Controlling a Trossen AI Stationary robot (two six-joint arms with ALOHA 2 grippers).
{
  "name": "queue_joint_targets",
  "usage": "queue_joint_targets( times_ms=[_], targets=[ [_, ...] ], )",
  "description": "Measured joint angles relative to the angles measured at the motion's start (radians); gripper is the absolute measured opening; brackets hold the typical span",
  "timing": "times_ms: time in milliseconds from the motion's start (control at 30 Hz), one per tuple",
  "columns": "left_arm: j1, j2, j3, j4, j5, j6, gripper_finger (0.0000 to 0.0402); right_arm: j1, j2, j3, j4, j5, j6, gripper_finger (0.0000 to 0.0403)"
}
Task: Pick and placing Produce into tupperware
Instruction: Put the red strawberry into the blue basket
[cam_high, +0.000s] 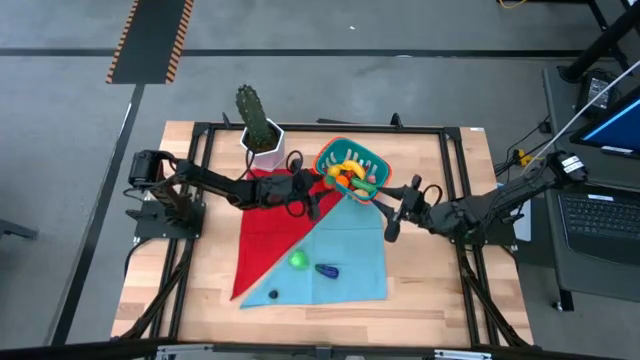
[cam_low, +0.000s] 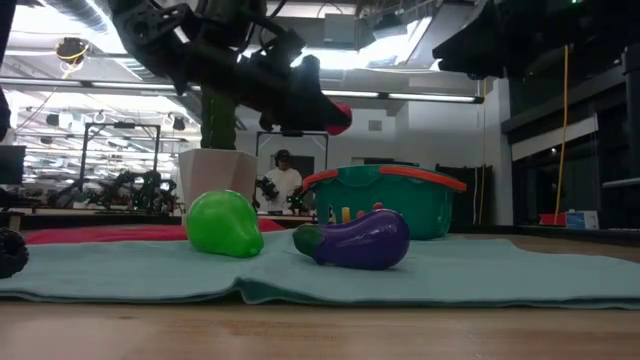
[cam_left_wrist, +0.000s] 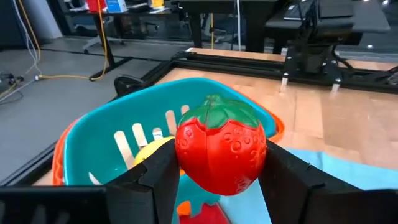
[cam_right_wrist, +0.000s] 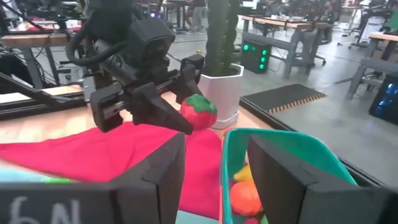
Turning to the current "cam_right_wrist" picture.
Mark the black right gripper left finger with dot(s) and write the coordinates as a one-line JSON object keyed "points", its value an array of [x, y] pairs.
{"points": [[93, 202]]}

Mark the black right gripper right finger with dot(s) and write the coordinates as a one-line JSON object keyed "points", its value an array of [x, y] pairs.
{"points": [[304, 199]]}

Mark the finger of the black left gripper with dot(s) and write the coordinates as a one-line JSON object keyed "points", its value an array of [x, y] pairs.
{"points": [[188, 82], [158, 112]]}

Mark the red toy strawberry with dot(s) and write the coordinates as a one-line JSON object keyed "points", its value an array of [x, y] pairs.
{"points": [[199, 113]]}

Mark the green toy pear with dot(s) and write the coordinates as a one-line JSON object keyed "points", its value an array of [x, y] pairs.
{"points": [[57, 180]]}

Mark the red toy raspberry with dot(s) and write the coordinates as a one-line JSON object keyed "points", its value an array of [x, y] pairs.
{"points": [[251, 221]]}

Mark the orange toy mandarin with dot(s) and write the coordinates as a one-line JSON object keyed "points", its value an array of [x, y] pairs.
{"points": [[245, 199]]}

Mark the yellow toy lemon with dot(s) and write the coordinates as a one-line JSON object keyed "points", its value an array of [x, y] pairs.
{"points": [[244, 174]]}

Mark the red cloth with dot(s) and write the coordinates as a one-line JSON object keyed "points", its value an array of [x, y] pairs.
{"points": [[93, 152]]}

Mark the teal basket with orange rim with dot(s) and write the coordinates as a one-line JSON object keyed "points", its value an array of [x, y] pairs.
{"points": [[295, 146]]}

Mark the tall green cactus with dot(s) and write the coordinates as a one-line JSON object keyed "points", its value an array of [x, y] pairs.
{"points": [[222, 34]]}

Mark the person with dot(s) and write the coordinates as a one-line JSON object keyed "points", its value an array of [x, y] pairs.
{"points": [[199, 15]]}

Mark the black computer with green lights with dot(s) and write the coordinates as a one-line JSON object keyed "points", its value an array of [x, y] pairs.
{"points": [[256, 57]]}

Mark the light blue cloth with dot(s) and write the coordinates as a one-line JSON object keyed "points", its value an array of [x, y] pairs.
{"points": [[18, 175]]}

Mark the black floor mat yellow stripes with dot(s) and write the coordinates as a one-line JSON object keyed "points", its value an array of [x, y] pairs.
{"points": [[280, 96]]}

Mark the wooden workbench grey legs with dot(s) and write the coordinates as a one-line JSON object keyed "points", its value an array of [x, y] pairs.
{"points": [[280, 22]]}

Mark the computer with blue lights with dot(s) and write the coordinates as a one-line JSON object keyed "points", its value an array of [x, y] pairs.
{"points": [[385, 99]]}

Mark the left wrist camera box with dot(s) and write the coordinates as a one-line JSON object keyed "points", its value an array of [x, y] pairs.
{"points": [[149, 43]]}

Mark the black aluminium table frame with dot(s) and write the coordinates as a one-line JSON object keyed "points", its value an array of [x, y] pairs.
{"points": [[37, 109]]}

